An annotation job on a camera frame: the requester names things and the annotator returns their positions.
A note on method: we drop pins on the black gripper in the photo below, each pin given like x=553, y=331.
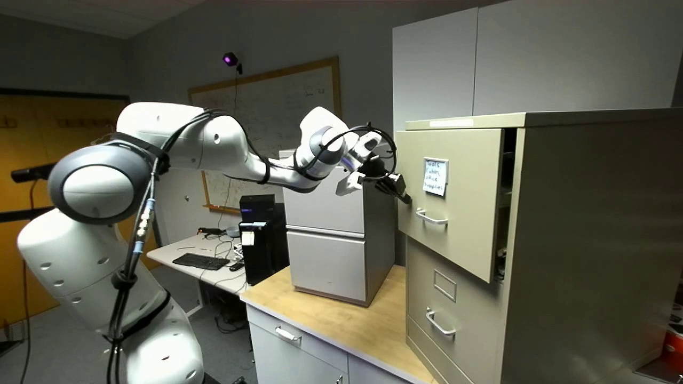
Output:
x=380, y=181

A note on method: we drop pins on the beige cabinet drawer with label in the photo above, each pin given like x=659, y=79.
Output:
x=461, y=221

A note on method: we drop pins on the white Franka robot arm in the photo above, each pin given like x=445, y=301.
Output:
x=91, y=184

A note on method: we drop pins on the white paper drawer label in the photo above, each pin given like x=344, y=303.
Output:
x=436, y=176

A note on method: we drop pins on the grey lateral file cabinet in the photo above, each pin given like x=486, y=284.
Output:
x=326, y=264

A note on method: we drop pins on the beige cabinet drawer without label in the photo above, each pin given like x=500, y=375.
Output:
x=455, y=301

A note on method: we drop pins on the white base cabinet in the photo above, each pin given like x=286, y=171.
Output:
x=299, y=354

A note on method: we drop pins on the beige metal file cabinet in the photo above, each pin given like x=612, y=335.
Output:
x=589, y=248

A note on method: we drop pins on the black computer tower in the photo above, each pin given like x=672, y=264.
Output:
x=261, y=242

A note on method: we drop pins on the black keyboard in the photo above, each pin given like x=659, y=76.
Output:
x=201, y=260

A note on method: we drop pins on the white office desk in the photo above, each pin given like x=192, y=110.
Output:
x=188, y=248

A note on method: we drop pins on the red container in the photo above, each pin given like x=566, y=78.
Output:
x=672, y=353

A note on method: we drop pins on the orange door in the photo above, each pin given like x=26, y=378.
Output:
x=27, y=136

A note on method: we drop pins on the whiteboard with wooden frame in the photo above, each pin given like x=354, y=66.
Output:
x=277, y=93

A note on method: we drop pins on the white wall cabinet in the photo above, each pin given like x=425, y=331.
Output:
x=533, y=56

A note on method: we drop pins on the camera with purple light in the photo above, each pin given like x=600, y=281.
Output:
x=231, y=61

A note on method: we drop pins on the black wall bracket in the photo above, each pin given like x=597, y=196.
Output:
x=31, y=171

